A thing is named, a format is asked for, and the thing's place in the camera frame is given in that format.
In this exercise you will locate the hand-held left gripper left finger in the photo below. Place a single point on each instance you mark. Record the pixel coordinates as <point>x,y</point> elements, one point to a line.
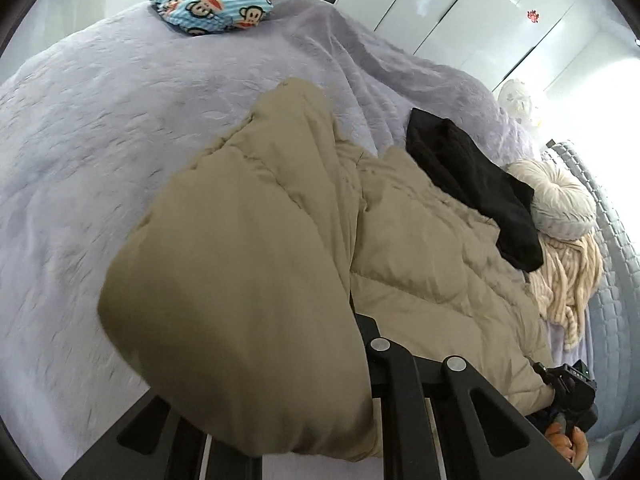
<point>150,425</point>

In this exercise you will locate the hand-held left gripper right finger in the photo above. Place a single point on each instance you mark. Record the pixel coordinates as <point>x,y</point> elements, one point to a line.
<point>395,360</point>

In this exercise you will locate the beige puffer jacket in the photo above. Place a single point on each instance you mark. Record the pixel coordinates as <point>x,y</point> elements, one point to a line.
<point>240,285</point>

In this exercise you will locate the person's right hand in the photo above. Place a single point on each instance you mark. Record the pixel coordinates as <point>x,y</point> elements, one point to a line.
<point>562,440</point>

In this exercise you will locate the grey quilted headboard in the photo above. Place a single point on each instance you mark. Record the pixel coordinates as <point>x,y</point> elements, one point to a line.
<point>615,285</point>

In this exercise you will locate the cream striped garment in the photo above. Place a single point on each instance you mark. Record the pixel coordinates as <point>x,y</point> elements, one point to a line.
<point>565,270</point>

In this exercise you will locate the round cream pleated cushion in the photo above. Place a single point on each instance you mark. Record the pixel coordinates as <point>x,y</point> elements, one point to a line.
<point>560,200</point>

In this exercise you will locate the black garment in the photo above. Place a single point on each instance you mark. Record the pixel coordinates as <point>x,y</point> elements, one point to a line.
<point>465,175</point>

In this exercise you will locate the lavender plush blanket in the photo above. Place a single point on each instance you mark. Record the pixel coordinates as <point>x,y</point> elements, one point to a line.
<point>100,160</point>

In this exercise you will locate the white floral plush pillow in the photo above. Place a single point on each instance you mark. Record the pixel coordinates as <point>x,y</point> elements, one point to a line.
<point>517,100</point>

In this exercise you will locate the white wardrobe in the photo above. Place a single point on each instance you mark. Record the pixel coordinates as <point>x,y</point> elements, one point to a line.
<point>450,10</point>

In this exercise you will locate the red wardrobe sticker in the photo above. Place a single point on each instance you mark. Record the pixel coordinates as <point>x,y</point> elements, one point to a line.
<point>533,15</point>

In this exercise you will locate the blue monkey print cloth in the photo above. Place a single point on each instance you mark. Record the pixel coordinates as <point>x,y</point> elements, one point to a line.
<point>210,5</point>

